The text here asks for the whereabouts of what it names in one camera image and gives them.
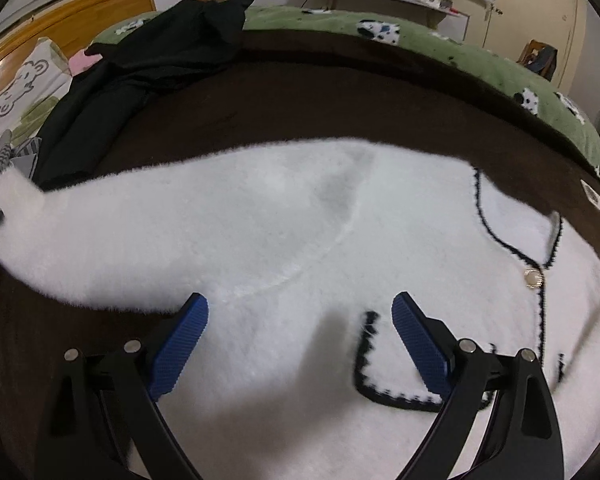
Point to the chair with blue clothes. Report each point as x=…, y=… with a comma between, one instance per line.
x=540, y=57

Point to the bear-print pillow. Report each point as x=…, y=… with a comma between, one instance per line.
x=20, y=85

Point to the white blanket tag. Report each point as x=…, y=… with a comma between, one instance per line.
x=599, y=200

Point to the wall-mounted desk shelf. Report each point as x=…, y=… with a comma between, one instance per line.
x=380, y=2

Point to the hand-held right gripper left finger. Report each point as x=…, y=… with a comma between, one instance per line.
x=180, y=345

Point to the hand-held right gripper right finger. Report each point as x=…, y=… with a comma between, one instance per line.
x=420, y=350

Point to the cream door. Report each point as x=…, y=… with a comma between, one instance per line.
x=535, y=5

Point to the black garment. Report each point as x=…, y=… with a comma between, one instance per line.
x=125, y=85

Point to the pink cloth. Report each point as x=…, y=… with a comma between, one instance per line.
x=82, y=62

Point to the white fuzzy cardigan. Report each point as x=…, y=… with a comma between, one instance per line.
x=290, y=240

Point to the wooden headboard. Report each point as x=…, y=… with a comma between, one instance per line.
x=55, y=15

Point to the grey striped cloth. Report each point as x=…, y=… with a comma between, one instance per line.
x=10, y=157

